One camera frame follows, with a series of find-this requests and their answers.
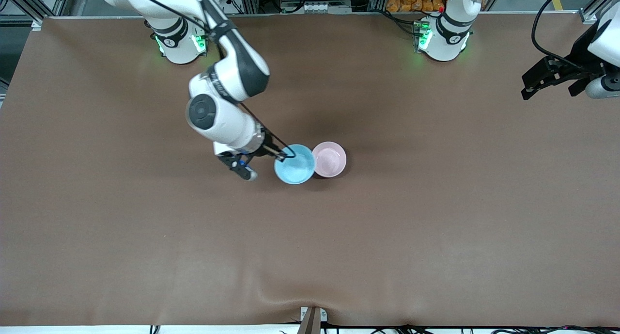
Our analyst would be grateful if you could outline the brown camera post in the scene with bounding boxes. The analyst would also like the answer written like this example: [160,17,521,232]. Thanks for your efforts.
[296,309,322,334]

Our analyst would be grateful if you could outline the metal bracket clamp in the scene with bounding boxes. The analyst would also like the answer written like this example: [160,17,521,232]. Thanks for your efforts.
[300,306,328,323]

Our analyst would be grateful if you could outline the brown table cloth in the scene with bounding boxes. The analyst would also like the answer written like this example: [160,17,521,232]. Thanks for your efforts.
[0,12,620,327]

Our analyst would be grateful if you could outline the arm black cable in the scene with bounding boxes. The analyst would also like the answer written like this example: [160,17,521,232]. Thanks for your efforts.
[124,0,297,160]
[531,0,606,75]

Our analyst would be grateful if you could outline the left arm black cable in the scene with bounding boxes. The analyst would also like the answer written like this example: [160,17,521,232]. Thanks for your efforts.
[531,0,606,75]

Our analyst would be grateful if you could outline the aluminium frame corner struts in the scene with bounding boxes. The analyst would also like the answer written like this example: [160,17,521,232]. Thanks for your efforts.
[580,0,620,24]
[0,0,90,30]

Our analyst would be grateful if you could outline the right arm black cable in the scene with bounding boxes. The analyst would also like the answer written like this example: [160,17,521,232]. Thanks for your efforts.
[124,0,297,160]

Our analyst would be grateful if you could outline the pink bowl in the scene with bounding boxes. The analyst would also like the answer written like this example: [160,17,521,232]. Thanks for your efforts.
[311,141,347,178]

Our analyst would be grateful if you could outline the white power strip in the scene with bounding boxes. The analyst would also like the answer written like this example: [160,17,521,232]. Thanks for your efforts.
[302,2,353,14]

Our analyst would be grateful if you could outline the blue bowl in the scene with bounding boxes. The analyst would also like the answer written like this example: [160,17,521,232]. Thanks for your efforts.
[274,144,317,185]

